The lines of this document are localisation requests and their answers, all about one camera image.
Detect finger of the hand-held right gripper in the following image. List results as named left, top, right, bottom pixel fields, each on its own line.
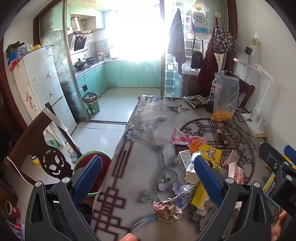
left=258, top=142, right=284, bottom=172
left=282, top=145, right=296, bottom=169

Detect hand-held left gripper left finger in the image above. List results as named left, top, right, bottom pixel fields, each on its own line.
left=24, top=154, right=103, bottom=241

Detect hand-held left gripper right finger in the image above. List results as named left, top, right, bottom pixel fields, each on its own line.
left=194, top=155, right=273, bottom=241

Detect red basin with green rim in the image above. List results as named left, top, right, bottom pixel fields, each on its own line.
left=73, top=151, right=113, bottom=198

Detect silver blue snack wrapper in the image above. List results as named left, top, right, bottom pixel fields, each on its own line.
left=171, top=183, right=199, bottom=204

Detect pink white candy wrapper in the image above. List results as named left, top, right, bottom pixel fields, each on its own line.
left=228, top=162, right=245, bottom=185

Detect pink snack wrapper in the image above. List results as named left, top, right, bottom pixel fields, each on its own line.
left=171, top=128, right=208, bottom=148

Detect black small shoulder bag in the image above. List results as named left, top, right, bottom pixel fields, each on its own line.
left=191, top=37, right=205, bottom=69

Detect person's right hand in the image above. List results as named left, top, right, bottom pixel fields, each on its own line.
left=270, top=211, right=289, bottom=241

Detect plain yellow box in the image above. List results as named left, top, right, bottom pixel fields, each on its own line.
left=191, top=162, right=221, bottom=210

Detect white paper cup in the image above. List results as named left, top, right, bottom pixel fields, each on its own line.
left=184, top=152, right=204, bottom=185

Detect orange yellow drink box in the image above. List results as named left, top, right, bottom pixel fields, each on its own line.
left=190, top=139, right=223, bottom=163

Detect white blue milk carton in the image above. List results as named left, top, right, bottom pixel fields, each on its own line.
left=177, top=150, right=194, bottom=177

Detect dark brown small packet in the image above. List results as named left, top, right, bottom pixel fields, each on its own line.
left=216, top=129, right=232, bottom=145

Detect white power strip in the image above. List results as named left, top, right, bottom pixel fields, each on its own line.
left=236, top=109, right=254, bottom=122

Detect crumpled red printed paper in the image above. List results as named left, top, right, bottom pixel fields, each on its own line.
left=153, top=198, right=183, bottom=223

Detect white plastic bag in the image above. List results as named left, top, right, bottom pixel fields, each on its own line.
left=43, top=122, right=68, bottom=149

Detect brown wooden chair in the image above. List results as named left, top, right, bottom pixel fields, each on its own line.
left=223, top=71, right=255, bottom=109

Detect carved dark wooden chair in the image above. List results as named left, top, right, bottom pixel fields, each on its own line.
left=3, top=102, right=82, bottom=186

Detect zip bag of orange snacks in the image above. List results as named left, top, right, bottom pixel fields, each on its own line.
left=211, top=72, right=240, bottom=122

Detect green floor waste bin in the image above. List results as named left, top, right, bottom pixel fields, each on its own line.
left=82, top=92, right=101, bottom=115

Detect white desk lamp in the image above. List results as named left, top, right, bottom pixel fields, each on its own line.
left=233, top=57, right=273, bottom=137

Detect black snack packet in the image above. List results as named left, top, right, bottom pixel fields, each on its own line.
left=184, top=95, right=209, bottom=108

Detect red tin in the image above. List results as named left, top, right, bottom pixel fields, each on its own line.
left=9, top=204, right=22, bottom=219

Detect purple bottle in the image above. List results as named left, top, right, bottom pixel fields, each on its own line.
left=209, top=79, right=217, bottom=103

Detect dark red hanging garment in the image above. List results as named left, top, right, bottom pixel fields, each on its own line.
left=196, top=39, right=219, bottom=89

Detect white refrigerator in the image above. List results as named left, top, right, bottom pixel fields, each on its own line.
left=13, top=46, right=78, bottom=137

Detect teal lower kitchen cabinets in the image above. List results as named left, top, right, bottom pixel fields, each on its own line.
left=76, top=59, right=162, bottom=93

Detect teal kitchen cabinets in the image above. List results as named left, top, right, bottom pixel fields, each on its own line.
left=53, top=5, right=106, bottom=31
left=76, top=59, right=162, bottom=93

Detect glass sliding door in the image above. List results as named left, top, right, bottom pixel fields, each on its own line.
left=35, top=0, right=92, bottom=122

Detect black white patterned bag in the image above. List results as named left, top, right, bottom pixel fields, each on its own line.
left=211, top=24, right=238, bottom=55

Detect range hood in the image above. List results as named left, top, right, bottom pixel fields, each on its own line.
left=69, top=31, right=93, bottom=55

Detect blue red carton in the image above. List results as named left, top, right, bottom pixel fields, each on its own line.
left=8, top=52, right=23, bottom=70

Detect blue hanging towel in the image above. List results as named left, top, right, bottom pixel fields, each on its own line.
left=168, top=8, right=187, bottom=76

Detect blue white cartoon bag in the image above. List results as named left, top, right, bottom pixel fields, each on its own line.
left=190, top=11, right=209, bottom=38

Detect dark green cloth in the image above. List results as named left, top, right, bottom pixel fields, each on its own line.
left=6, top=42, right=25, bottom=55

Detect teal upper kitchen cabinets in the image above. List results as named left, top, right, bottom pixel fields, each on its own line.
left=53, top=5, right=106, bottom=31

